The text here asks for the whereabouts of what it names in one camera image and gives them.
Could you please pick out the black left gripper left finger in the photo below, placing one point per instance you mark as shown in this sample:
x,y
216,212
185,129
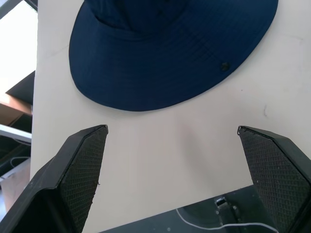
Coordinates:
x,y
73,174

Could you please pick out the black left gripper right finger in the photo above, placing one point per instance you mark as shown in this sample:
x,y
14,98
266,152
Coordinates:
x,y
274,170

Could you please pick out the navy blue bucket hat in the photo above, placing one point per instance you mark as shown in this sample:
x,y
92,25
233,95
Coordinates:
x,y
170,48

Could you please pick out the brown cardboard box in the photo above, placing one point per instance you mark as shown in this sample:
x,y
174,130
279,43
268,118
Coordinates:
x,y
12,109

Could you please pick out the grey metal shelf frame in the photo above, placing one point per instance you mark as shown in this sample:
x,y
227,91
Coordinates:
x,y
14,132

